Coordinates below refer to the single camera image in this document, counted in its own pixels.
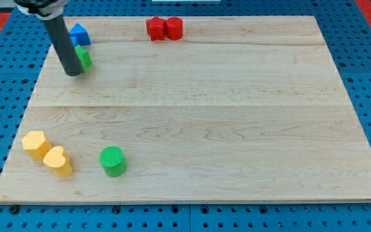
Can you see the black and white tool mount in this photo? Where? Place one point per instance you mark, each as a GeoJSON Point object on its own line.
{"type": "Point", "coordinates": [42, 9]}

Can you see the blue triangle block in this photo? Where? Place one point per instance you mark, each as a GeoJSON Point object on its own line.
{"type": "Point", "coordinates": [81, 34]}

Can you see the red cylinder block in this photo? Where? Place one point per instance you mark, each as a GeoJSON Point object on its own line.
{"type": "Point", "coordinates": [174, 28]}

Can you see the wooden board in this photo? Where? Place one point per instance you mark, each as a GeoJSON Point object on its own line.
{"type": "Point", "coordinates": [241, 110]}

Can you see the yellow heart block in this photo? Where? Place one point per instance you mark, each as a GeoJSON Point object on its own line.
{"type": "Point", "coordinates": [58, 162]}

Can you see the red star block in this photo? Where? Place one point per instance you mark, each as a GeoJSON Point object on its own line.
{"type": "Point", "coordinates": [156, 28]}

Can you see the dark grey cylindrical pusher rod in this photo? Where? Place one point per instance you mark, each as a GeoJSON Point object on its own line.
{"type": "Point", "coordinates": [61, 41]}

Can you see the blue cube block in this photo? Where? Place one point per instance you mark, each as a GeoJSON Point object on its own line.
{"type": "Point", "coordinates": [74, 41]}

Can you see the yellow hexagon block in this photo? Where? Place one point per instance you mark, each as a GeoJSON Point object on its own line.
{"type": "Point", "coordinates": [36, 144]}

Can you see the green star block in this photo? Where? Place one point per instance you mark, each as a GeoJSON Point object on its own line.
{"type": "Point", "coordinates": [84, 57]}

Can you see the green cylinder block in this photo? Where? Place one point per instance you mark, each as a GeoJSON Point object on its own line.
{"type": "Point", "coordinates": [113, 161]}

